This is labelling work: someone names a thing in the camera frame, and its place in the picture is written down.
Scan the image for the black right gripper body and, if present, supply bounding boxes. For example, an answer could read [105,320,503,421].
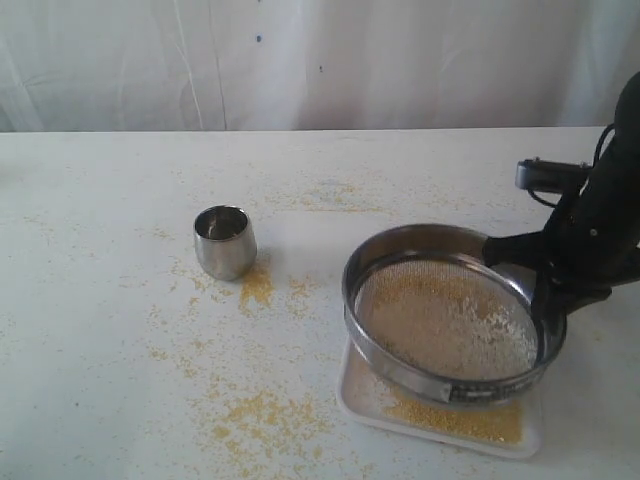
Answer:
[537,144,639,290]

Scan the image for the yellow grain powder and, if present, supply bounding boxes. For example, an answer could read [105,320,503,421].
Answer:
[358,263,537,380]

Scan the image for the round steel mesh sieve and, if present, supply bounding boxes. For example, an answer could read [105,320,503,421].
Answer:
[342,224,567,409]

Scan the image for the stainless steel cup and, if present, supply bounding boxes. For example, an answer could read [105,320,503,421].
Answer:
[193,205,257,281]

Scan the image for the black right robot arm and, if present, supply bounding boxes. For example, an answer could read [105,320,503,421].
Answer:
[482,76,639,321]

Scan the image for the sieved yellow grains on tray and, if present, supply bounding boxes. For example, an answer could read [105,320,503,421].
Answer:
[384,392,523,444]

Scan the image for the white plastic tray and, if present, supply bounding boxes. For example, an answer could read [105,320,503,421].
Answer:
[336,341,543,460]

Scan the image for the white backdrop curtain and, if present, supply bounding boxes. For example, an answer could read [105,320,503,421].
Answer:
[1,1,639,132]

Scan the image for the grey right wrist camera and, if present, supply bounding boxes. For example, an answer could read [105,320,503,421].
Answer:
[515,158,592,194]

